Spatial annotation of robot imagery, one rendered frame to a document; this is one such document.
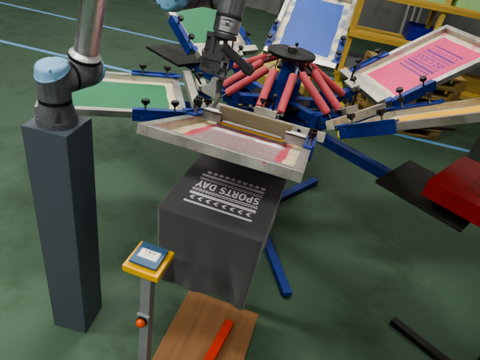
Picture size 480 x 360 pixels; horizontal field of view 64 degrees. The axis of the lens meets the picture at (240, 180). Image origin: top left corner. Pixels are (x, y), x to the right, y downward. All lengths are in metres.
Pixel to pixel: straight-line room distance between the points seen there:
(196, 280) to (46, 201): 0.71
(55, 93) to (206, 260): 0.86
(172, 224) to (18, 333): 1.15
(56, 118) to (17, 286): 1.33
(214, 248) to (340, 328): 1.24
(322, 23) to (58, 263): 2.71
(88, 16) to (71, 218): 0.80
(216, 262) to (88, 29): 1.00
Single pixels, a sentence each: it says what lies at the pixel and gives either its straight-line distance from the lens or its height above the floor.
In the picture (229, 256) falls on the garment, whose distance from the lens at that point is 1.60.
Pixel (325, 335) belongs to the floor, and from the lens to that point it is 2.53.
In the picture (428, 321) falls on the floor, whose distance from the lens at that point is 2.95.
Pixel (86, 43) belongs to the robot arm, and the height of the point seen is 1.49.
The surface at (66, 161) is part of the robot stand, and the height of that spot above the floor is 1.09.
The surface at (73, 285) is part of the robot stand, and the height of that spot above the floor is 0.37.
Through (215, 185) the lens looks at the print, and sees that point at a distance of 1.73.
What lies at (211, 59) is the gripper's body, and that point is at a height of 1.60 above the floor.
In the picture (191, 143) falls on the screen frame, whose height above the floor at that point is 1.31.
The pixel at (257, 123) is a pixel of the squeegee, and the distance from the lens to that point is 1.84.
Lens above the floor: 1.95
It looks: 34 degrees down
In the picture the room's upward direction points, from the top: 11 degrees clockwise
